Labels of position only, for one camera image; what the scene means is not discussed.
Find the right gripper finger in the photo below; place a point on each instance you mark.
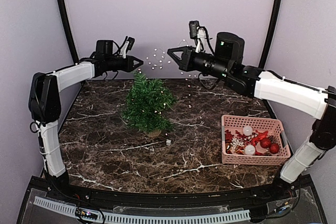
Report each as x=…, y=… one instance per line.
x=176, y=59
x=173, y=51

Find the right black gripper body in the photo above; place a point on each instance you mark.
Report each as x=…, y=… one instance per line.
x=188, y=63

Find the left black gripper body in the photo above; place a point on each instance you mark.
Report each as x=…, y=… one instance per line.
x=127, y=67

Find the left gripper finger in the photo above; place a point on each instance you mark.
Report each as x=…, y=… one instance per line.
x=136, y=67
x=136, y=60

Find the small green christmas tree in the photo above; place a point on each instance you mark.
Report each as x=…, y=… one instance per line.
x=145, y=104

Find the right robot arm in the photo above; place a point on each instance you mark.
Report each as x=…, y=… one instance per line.
x=225, y=63

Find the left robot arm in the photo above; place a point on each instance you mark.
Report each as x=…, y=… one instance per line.
x=44, y=98

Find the white ball ornament upper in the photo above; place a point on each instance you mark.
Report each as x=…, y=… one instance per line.
x=247, y=130

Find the white ball ornament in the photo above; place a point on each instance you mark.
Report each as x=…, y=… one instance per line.
x=249, y=150
x=247, y=130

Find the white snowflake ornament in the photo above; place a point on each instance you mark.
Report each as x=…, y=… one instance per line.
x=237, y=142

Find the pink plastic basket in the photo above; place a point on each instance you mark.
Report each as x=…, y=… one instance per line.
x=232, y=126

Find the red bow ornament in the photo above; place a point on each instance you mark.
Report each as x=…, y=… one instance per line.
x=260, y=136

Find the white ball ornament lower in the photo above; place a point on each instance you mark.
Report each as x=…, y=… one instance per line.
x=249, y=150

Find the red glitter ball left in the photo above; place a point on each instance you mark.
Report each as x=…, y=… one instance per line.
x=265, y=143

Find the red glitter ball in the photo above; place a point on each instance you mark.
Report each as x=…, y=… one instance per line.
x=274, y=148
x=265, y=143

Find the red glitter ball right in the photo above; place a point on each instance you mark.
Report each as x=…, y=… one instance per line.
x=274, y=148

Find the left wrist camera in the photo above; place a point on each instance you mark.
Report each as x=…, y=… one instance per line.
x=125, y=47

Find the white slotted cable duct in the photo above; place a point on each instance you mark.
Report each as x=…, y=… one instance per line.
x=140, y=215

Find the black front table rail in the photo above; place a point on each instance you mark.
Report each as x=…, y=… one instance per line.
x=246, y=198

